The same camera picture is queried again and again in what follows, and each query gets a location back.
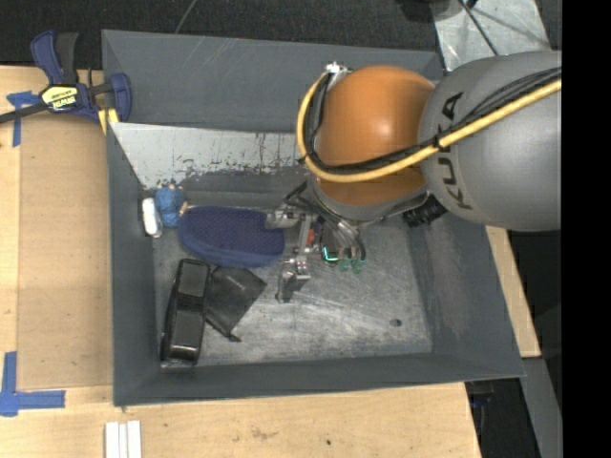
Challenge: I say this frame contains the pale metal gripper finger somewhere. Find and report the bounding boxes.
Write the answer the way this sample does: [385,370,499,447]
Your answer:
[264,209,307,231]
[275,258,313,304]

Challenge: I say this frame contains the dark blue oval case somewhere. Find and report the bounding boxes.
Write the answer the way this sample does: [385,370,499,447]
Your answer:
[177,204,286,270]

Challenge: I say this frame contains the grey metal bin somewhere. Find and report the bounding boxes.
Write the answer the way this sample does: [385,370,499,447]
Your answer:
[100,29,527,407]

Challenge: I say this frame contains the glossy black long box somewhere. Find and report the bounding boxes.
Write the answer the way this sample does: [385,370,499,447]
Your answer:
[158,258,212,367]

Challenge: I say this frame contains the small white oblong thing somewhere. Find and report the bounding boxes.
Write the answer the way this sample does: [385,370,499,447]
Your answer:
[140,197,165,239]

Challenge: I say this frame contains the pale brown flat board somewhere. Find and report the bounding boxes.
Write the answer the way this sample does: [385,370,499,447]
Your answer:
[15,112,116,391]

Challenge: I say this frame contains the black cylinder on white bracket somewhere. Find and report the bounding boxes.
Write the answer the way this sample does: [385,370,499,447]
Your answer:
[401,194,449,229]

